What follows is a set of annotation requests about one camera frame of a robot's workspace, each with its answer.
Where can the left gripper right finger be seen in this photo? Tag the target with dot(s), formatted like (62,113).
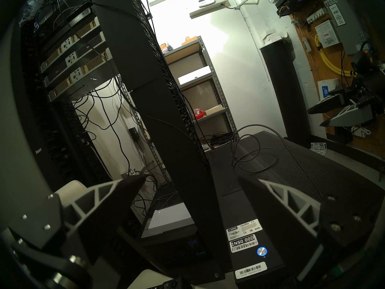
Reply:
(294,213)

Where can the gold mesh rack server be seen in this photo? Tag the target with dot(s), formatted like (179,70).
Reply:
(85,28)
(96,61)

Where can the grey metal shelf unit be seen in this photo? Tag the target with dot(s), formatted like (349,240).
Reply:
(210,71)

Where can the pink plastic bag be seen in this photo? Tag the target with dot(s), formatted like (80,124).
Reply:
(166,47)

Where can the small low cardboard box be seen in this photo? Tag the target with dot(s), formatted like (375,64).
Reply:
(189,41)

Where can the white patch panel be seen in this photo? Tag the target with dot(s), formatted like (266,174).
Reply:
(316,16)

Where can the small red parts bin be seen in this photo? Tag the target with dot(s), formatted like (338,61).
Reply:
(198,113)

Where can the beige folding chair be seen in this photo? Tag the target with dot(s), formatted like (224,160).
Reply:
(72,190)

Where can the black server rack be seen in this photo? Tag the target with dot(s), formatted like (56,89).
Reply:
(144,65)

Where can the black workstation tower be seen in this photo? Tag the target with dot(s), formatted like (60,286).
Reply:
(300,177)

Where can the small white boxes stack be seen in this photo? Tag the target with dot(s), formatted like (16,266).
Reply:
(273,36)

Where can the white printed paper label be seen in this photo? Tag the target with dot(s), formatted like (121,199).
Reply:
(328,34)

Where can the white box with blue label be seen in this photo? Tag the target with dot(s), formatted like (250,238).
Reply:
(328,88)

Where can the flat white box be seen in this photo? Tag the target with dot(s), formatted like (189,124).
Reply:
(194,75)

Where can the flat tan box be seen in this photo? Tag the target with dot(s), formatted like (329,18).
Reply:
(214,110)

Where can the tall black cylinder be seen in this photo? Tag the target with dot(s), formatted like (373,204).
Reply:
(285,95)

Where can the grey utility box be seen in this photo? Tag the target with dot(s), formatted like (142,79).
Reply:
(346,23)

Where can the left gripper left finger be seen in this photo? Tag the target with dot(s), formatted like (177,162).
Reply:
(90,207)

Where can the black UPS with white lid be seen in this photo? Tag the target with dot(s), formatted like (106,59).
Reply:
(171,216)

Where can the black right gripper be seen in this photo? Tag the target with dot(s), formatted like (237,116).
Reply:
(373,92)

